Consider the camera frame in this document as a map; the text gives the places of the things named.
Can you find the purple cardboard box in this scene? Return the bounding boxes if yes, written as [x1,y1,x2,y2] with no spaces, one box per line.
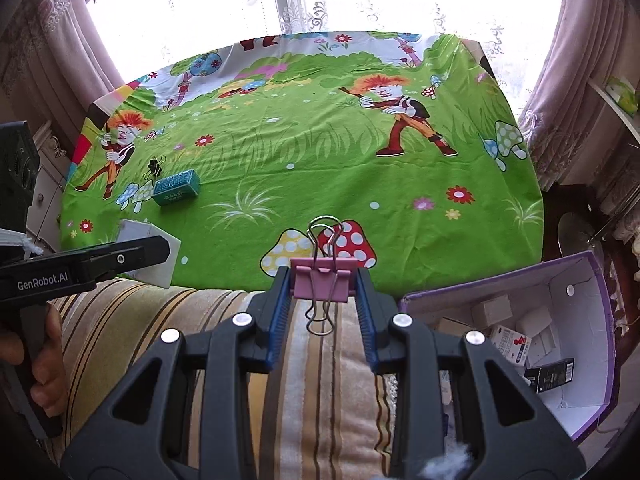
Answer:
[398,250,616,443]

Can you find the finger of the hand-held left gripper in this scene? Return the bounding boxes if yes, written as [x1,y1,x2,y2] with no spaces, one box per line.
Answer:
[85,234,171,287]

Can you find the tall white box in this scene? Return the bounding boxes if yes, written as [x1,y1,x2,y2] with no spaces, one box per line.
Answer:
[117,218,182,288]

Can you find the black box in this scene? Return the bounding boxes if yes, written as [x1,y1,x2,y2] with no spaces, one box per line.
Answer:
[524,358,576,392]

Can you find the white dresser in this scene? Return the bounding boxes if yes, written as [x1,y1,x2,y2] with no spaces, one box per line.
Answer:
[25,120,76,251]

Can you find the small white cardboard box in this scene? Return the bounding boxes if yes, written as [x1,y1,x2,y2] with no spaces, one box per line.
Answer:
[529,334,559,367]
[515,310,552,337]

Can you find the pink curtain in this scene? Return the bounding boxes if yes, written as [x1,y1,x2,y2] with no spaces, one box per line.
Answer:
[517,0,640,191]
[0,0,131,131]

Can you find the green and white packet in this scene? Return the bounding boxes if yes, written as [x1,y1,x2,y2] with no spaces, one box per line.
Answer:
[606,76,640,113]

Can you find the white lace curtain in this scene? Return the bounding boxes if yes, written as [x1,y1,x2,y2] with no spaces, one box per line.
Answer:
[75,0,566,61]

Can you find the dark wooden furniture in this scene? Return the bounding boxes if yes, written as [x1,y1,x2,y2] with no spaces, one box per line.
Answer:
[542,180,640,281]

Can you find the pink binder clip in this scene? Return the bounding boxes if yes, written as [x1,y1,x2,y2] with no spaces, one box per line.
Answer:
[290,216,353,336]

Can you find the person's left hand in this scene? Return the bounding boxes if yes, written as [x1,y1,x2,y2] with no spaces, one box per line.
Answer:
[0,305,68,406]

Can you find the white shelf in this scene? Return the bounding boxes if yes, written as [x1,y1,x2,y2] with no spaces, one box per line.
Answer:
[587,77,640,151]

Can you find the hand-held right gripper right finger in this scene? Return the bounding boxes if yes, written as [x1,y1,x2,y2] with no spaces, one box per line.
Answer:
[354,267,586,480]

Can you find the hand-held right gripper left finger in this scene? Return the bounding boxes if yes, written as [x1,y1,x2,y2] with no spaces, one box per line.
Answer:
[60,266,293,480]

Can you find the green cartoon printed blanket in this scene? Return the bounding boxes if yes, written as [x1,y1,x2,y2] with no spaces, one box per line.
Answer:
[59,31,545,293]

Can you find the white box with red label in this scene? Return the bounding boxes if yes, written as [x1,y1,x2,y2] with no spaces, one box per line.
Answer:
[489,325,533,367]

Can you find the striped plush blanket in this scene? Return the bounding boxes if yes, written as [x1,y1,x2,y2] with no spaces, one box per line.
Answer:
[47,277,401,480]

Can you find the teal box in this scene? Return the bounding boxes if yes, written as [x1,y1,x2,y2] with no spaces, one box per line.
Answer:
[151,169,202,207]

